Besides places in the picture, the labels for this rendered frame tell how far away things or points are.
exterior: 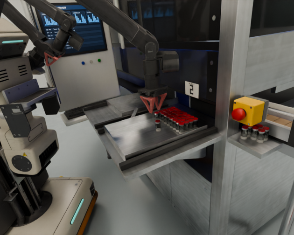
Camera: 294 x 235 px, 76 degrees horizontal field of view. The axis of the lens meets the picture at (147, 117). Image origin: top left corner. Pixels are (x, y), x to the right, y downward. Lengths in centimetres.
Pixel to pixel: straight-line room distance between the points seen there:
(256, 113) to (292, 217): 47
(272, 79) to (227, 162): 36
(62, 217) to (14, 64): 92
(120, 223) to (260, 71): 133
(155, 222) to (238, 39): 130
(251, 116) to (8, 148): 106
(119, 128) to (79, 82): 70
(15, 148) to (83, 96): 60
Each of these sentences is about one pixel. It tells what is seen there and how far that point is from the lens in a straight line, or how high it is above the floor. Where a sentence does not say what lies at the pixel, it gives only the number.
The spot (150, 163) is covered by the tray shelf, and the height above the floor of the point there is 88.
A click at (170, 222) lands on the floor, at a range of 156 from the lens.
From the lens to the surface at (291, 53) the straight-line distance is 93.
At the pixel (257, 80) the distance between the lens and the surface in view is 79.
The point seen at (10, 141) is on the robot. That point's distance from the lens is 111.
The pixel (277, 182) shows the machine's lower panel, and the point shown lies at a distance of 134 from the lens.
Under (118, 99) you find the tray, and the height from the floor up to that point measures 90.
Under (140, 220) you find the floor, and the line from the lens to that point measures 159.
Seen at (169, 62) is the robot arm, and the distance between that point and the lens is 68.
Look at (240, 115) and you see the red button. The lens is 64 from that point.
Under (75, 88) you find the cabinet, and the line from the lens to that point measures 146.
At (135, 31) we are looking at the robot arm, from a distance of 64.
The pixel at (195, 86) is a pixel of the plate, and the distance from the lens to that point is 80.
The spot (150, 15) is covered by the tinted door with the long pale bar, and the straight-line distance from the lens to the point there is 107.
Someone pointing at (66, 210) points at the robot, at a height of 28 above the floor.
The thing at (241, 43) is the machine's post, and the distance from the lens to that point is 68.
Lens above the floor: 126
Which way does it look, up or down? 24 degrees down
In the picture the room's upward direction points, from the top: 6 degrees counter-clockwise
